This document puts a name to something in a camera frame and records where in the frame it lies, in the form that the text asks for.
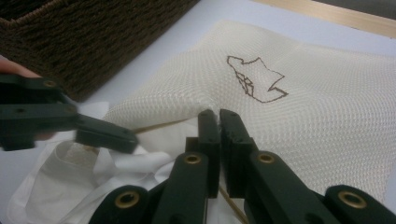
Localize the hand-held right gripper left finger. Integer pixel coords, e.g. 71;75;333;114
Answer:
151;108;221;224

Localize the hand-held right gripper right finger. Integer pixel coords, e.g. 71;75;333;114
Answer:
219;108;341;224

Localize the white shirt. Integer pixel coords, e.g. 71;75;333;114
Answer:
6;101;219;224

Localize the cream mesh laundry bag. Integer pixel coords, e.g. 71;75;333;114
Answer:
102;20;396;224

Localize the brown wicker basket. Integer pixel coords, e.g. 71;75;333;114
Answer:
0;0;201;104

